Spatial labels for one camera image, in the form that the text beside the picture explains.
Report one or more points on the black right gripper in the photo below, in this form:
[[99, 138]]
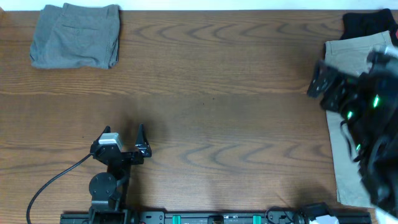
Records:
[[334, 94]]

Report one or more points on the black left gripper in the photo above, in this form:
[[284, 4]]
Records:
[[125, 155]]

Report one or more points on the grey shorts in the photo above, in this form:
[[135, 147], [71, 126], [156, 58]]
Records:
[[74, 36]]

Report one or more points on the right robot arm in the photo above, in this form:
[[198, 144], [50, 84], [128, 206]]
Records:
[[367, 104]]

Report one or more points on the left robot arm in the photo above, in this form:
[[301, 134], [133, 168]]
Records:
[[109, 189]]

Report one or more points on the beige shorts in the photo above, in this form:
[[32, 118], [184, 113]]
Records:
[[349, 56]]

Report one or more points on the black garment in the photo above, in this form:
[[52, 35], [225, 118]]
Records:
[[365, 24]]

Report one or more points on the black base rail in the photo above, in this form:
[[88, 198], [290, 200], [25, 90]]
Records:
[[271, 216]]

